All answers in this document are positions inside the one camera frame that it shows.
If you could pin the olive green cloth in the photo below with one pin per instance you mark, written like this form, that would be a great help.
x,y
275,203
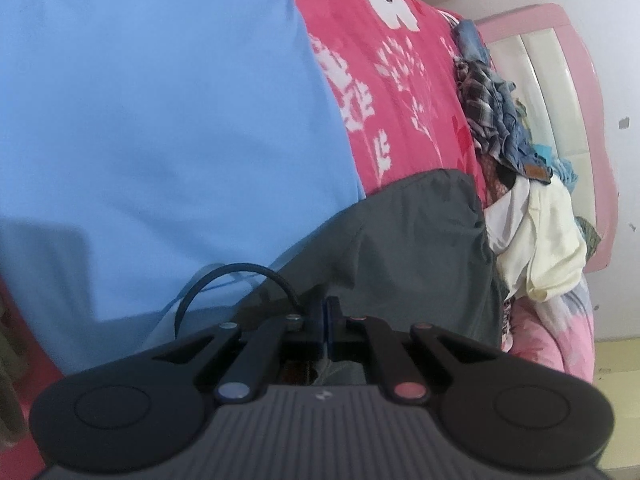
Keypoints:
x,y
587,235

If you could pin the pink and white headboard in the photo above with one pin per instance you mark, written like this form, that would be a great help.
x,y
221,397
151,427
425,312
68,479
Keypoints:
x,y
550,85

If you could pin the teal cloth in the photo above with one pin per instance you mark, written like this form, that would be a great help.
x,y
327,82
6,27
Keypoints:
x,y
560,165

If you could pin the colourful patterned cloth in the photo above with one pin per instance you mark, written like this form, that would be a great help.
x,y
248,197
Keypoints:
x,y
507,312

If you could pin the dark grey pants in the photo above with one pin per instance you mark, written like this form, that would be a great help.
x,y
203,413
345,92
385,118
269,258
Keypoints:
x,y
410,250

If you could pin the light blue denim garment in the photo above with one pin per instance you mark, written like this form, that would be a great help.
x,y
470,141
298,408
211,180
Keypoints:
x,y
470,40

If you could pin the blue jeans with brown label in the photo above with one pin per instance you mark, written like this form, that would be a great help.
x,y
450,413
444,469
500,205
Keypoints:
x,y
515,140

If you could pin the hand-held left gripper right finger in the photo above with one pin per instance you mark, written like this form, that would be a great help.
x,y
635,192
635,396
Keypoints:
x,y
334,325

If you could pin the cream white garment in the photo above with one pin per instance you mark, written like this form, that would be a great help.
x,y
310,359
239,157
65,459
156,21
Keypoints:
x,y
550,245

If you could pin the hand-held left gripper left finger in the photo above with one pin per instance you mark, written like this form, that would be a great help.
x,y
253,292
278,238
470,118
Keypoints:
x,y
320,327

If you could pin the light pink quilt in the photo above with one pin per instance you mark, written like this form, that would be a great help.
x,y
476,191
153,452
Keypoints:
x,y
550,330

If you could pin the dark plaid shirt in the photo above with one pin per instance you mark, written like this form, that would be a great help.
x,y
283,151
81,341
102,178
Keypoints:
x,y
477,100

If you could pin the light blue shirt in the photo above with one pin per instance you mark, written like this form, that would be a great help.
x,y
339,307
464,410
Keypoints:
x,y
150,135

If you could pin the pink fuzzy garment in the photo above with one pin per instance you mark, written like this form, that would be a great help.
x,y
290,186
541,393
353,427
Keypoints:
x,y
495,180

